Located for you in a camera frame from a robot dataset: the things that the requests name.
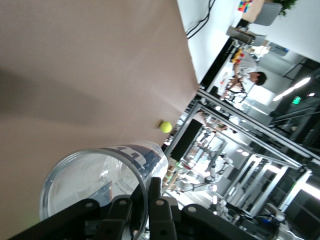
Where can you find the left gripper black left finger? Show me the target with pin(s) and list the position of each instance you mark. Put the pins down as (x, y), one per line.
(105, 220)

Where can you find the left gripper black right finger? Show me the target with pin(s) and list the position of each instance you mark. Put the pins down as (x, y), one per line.
(170, 222)

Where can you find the clear tennis ball can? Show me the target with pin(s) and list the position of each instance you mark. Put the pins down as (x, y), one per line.
(87, 175)

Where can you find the yellow tennis ball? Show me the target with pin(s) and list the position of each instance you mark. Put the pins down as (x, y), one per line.
(165, 126)

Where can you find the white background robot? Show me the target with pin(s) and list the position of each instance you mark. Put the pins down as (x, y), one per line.
(217, 170)

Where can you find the black flat monitor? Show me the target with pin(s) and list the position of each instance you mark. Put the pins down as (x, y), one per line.
(186, 140)

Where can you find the brown table mat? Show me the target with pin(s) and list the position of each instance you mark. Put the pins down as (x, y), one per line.
(75, 75)

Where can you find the person in white shirt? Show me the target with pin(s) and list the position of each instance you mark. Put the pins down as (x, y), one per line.
(246, 67)

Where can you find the green exit sign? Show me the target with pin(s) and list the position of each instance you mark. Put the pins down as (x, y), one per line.
(296, 100)

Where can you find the long ceiling light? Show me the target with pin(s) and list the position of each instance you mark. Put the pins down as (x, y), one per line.
(291, 88)

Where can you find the shiny metal bin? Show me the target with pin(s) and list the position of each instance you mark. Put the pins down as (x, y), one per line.
(240, 35)

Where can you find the colourful cube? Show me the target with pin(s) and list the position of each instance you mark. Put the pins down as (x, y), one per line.
(245, 5)

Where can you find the green potted plant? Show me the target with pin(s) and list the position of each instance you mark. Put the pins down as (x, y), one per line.
(287, 5)

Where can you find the aluminium cell frame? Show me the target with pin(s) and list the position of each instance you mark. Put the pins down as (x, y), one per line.
(250, 123)

